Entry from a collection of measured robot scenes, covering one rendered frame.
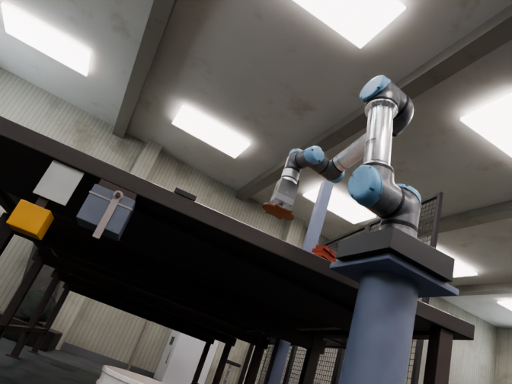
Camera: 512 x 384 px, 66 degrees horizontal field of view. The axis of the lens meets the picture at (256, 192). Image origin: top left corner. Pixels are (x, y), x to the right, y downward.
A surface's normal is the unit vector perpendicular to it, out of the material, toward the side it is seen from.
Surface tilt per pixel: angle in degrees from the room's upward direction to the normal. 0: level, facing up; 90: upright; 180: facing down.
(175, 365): 90
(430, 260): 90
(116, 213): 90
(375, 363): 90
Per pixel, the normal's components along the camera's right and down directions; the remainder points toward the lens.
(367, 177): -0.81, -0.34
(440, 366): 0.32, -0.33
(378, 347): -0.22, -0.49
